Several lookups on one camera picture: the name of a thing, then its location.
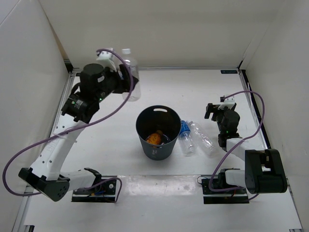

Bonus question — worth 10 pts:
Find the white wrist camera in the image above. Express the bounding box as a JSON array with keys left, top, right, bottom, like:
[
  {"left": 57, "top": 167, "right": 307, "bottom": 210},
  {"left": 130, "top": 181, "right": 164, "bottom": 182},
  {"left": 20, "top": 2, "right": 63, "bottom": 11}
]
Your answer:
[
  {"left": 96, "top": 51, "right": 117, "bottom": 71},
  {"left": 218, "top": 96, "right": 237, "bottom": 111}
]

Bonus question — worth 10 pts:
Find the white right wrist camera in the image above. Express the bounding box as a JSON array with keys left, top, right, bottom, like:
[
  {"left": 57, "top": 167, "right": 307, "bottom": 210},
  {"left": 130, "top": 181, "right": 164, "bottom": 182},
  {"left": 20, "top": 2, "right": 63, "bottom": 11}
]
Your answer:
[{"left": 218, "top": 96, "right": 237, "bottom": 111}]

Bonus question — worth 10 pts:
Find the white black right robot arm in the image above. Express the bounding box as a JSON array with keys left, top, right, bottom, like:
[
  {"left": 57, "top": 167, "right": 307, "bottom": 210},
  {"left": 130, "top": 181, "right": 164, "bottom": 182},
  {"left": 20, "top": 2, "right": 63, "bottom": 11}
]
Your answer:
[{"left": 204, "top": 103, "right": 288, "bottom": 194}]

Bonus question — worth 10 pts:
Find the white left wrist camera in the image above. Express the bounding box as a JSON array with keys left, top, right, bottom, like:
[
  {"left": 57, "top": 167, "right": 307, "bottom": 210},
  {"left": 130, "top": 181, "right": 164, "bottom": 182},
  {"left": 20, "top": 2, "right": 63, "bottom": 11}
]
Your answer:
[{"left": 96, "top": 51, "right": 117, "bottom": 71}]

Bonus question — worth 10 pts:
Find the dark logo sticker right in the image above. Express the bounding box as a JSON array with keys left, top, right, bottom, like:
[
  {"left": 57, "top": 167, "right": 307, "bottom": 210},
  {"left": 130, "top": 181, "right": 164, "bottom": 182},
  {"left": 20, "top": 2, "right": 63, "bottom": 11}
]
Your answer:
[{"left": 220, "top": 70, "right": 238, "bottom": 74}]

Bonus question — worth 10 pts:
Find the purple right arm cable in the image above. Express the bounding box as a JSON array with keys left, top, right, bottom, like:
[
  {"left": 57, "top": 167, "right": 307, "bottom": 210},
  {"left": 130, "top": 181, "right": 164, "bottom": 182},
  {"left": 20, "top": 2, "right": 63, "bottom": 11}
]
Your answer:
[{"left": 208, "top": 90, "right": 265, "bottom": 202}]

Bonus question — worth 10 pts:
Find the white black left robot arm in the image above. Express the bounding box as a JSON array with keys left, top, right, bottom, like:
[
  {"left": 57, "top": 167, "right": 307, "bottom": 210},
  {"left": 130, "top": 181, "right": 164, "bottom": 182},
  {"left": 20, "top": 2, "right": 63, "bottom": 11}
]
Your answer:
[{"left": 18, "top": 63, "right": 137, "bottom": 202}]

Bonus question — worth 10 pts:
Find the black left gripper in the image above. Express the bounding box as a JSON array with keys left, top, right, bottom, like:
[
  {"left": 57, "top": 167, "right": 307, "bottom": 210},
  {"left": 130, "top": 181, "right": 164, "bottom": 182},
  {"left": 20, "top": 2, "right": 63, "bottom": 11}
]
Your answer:
[{"left": 95, "top": 64, "right": 139, "bottom": 102}]

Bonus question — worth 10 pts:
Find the clear unlabelled plastic bottle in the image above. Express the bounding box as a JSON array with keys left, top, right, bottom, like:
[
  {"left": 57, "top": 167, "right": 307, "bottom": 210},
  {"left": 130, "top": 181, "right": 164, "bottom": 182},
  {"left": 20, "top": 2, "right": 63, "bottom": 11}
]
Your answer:
[{"left": 188, "top": 121, "right": 214, "bottom": 158}]

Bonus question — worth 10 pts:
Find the clear bottle blue label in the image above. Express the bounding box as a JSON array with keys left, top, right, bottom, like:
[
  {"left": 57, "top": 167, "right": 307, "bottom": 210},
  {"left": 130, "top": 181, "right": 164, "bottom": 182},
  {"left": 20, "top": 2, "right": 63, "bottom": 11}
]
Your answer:
[{"left": 179, "top": 120, "right": 196, "bottom": 154}]

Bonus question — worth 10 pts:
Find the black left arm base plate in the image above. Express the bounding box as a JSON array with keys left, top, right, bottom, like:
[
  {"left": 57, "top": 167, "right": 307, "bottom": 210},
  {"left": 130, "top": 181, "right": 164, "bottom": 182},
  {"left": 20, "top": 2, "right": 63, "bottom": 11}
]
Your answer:
[{"left": 71, "top": 176, "right": 123, "bottom": 203}]

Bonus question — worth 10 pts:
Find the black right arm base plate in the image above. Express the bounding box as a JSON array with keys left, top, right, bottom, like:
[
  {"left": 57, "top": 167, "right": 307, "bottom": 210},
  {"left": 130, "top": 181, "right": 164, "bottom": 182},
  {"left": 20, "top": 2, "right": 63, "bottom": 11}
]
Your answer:
[{"left": 201, "top": 178, "right": 249, "bottom": 204}]

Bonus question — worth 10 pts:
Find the dark grey plastic bin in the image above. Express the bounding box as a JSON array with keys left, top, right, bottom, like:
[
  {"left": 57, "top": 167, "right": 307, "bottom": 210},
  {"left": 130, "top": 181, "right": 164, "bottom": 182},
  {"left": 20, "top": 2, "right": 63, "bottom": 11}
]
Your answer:
[{"left": 136, "top": 105, "right": 181, "bottom": 160}]

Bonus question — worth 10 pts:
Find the clear bottle white red label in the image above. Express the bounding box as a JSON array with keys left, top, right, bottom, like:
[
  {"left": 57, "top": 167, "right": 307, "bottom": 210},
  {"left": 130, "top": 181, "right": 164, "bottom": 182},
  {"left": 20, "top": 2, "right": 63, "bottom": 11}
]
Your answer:
[{"left": 121, "top": 48, "right": 141, "bottom": 102}]

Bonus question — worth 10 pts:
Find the orange juice bottle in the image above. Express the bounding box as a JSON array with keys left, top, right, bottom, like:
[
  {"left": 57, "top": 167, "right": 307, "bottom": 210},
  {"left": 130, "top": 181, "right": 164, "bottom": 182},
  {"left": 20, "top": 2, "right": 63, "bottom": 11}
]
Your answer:
[{"left": 146, "top": 130, "right": 163, "bottom": 145}]

